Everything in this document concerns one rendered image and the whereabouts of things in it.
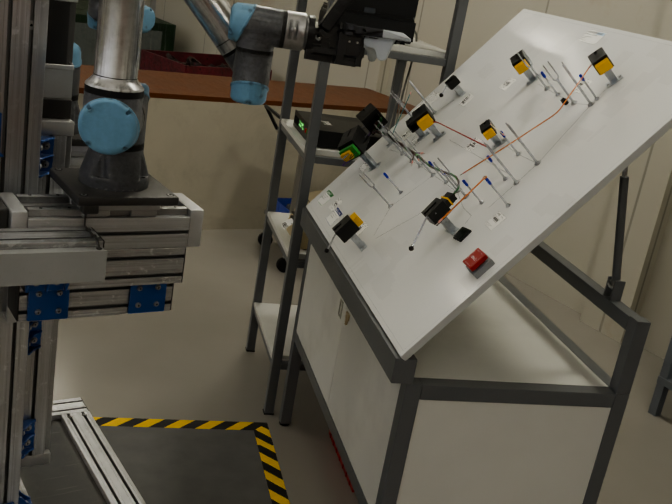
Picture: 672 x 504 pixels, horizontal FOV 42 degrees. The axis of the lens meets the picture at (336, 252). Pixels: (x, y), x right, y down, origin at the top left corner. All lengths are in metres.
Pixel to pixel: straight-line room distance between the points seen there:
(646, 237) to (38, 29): 3.60
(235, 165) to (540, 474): 3.52
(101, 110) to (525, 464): 1.35
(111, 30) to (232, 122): 3.63
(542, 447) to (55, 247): 1.28
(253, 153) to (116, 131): 3.73
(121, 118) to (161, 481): 1.57
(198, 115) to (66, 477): 3.02
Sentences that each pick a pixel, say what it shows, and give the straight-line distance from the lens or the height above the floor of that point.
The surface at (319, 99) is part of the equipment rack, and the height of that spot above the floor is 1.24.
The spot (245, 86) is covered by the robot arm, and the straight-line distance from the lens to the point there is 1.78.
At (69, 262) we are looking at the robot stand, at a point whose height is 1.05.
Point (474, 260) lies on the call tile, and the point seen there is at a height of 1.10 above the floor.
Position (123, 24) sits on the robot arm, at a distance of 1.77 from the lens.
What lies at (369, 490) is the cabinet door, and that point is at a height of 0.44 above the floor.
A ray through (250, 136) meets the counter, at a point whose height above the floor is 0.60.
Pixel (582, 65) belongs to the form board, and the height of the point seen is 1.54.
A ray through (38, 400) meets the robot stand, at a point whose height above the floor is 0.52.
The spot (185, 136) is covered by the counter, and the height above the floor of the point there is 0.59.
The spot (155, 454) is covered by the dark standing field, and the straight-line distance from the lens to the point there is 3.18.
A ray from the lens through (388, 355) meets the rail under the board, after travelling 2.10.
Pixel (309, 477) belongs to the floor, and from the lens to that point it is 3.16.
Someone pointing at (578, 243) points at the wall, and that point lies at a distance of 5.33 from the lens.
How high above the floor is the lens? 1.71
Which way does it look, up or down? 18 degrees down
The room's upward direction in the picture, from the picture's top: 10 degrees clockwise
